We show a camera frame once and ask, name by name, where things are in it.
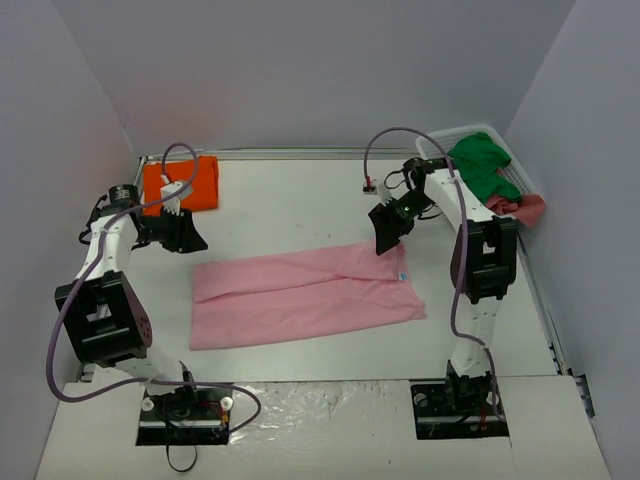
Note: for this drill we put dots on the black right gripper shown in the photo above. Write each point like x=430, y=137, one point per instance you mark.
x=392, y=220

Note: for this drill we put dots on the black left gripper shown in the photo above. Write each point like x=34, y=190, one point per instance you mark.
x=176, y=230

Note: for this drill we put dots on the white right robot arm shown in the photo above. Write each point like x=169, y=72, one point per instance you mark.
x=482, y=267

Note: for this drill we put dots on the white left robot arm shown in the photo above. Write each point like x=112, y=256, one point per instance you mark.
x=99, y=311

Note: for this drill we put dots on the folded orange t shirt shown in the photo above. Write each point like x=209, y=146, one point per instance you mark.
x=204, y=188

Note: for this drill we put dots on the white plastic basket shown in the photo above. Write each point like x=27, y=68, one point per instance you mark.
x=446, y=189

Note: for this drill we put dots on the green t shirt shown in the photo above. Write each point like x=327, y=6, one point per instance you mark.
x=479, y=160

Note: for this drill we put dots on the dark pink t shirt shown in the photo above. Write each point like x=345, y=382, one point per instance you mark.
x=527, y=210

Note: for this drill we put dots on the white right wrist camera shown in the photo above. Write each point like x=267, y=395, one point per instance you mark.
x=372, y=187

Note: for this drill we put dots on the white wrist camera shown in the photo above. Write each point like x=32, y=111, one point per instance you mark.
x=372, y=187
x=172, y=194

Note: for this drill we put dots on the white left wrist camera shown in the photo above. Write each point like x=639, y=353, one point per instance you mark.
x=172, y=194

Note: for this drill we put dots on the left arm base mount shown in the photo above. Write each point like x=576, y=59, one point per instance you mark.
x=189, y=416

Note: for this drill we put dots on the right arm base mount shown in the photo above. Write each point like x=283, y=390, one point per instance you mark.
x=436, y=419

